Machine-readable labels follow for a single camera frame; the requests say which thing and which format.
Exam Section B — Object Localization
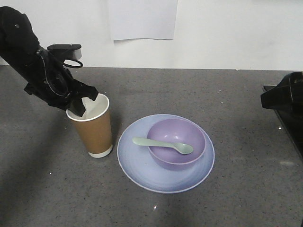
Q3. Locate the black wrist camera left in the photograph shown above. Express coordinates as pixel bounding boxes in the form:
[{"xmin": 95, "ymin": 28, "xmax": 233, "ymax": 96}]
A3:
[{"xmin": 47, "ymin": 44, "xmax": 82, "ymax": 60}]

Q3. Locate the white paper sheet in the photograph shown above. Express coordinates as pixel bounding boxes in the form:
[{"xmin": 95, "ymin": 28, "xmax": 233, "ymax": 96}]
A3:
[{"xmin": 107, "ymin": 0, "xmax": 178, "ymax": 41}]

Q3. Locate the purple plastic bowl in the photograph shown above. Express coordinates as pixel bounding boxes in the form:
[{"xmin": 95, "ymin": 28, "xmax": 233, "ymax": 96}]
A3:
[{"xmin": 147, "ymin": 119, "xmax": 206, "ymax": 170}]

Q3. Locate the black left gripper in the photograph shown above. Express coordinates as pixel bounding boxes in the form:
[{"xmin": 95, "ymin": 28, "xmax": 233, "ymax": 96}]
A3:
[{"xmin": 23, "ymin": 59, "xmax": 98, "ymax": 117}]

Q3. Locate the black induction cooktop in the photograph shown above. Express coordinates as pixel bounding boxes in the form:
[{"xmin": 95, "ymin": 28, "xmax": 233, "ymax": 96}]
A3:
[{"xmin": 263, "ymin": 85, "xmax": 303, "ymax": 160}]

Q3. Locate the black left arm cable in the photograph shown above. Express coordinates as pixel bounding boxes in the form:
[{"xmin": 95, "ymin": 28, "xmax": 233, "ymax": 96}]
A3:
[{"xmin": 35, "ymin": 47, "xmax": 84, "ymax": 98}]

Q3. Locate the brown paper cup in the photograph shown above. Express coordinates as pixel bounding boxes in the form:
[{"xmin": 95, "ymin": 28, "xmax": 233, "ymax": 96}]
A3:
[{"xmin": 66, "ymin": 94, "xmax": 113, "ymax": 158}]

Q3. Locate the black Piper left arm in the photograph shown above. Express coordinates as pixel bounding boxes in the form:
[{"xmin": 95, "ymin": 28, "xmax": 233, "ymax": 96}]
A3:
[{"xmin": 0, "ymin": 6, "xmax": 98, "ymax": 116}]

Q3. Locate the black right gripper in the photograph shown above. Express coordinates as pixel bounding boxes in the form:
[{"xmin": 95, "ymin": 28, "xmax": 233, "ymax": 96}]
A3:
[{"xmin": 261, "ymin": 72, "xmax": 303, "ymax": 114}]

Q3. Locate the mint green plastic spoon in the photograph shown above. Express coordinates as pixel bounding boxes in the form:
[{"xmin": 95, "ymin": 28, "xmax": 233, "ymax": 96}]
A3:
[{"xmin": 132, "ymin": 137, "xmax": 194, "ymax": 155}]

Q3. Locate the light blue plate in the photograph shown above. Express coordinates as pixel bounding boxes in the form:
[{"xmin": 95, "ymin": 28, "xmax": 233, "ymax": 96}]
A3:
[{"xmin": 117, "ymin": 114, "xmax": 215, "ymax": 194}]

